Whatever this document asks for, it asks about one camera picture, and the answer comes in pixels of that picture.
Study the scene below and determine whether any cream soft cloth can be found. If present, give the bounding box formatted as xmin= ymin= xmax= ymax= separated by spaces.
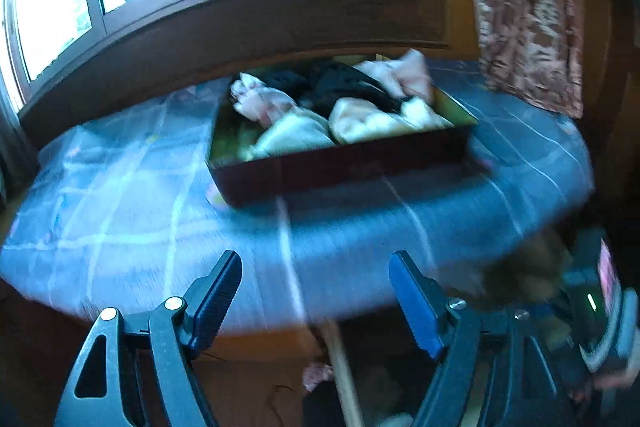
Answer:
xmin=327 ymin=97 xmax=406 ymax=145

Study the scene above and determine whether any dark knit sock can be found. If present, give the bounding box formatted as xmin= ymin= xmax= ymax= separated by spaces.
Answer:
xmin=260 ymin=68 xmax=308 ymax=100

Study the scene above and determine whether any brown patterned curtain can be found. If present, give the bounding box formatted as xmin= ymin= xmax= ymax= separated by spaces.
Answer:
xmin=452 ymin=0 xmax=586 ymax=120

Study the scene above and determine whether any tan soft cloth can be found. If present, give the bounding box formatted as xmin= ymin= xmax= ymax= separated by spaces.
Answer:
xmin=462 ymin=227 xmax=576 ymax=303

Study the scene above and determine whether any pink white sock bundle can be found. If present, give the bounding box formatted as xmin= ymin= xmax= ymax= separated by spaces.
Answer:
xmin=229 ymin=72 xmax=301 ymax=128

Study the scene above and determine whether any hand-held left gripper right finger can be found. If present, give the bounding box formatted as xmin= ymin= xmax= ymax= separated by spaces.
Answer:
xmin=389 ymin=250 xmax=566 ymax=427

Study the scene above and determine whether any pale cream cloth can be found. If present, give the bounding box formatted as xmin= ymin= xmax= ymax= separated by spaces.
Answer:
xmin=245 ymin=107 xmax=336 ymax=160

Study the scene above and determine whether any pale pink cloth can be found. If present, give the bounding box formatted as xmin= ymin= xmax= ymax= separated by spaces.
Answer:
xmin=352 ymin=48 xmax=435 ymax=102

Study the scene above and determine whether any dark red tin box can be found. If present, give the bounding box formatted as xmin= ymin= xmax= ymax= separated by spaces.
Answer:
xmin=205 ymin=52 xmax=481 ymax=210

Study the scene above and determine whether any grey sheer curtain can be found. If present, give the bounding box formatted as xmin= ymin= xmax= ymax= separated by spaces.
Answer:
xmin=0 ymin=92 xmax=41 ymax=202

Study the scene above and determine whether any blue checked cloth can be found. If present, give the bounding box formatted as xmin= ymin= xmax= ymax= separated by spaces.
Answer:
xmin=0 ymin=57 xmax=596 ymax=338

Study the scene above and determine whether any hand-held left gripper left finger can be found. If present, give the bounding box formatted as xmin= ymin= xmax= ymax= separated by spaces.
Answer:
xmin=54 ymin=250 xmax=244 ymax=427

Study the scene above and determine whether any white soft cloth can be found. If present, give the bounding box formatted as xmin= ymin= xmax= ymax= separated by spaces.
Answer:
xmin=397 ymin=96 xmax=456 ymax=132

